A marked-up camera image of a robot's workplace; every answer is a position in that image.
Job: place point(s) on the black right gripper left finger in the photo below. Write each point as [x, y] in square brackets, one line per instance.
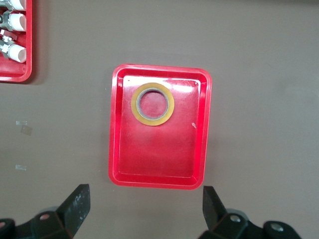
[69, 214]

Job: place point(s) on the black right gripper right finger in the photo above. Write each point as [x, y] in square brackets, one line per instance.
[216, 219]

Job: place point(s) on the yellow packing tape roll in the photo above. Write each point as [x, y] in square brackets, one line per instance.
[133, 104]

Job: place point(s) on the clear tape piece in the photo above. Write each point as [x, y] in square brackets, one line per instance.
[21, 122]
[21, 167]

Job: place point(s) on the red plastic tray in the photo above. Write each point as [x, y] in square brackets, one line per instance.
[28, 49]
[159, 154]

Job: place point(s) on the brown tape patch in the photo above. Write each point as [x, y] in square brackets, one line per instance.
[26, 130]

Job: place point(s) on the white capped metal valve fitting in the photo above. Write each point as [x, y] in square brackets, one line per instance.
[17, 22]
[17, 53]
[17, 3]

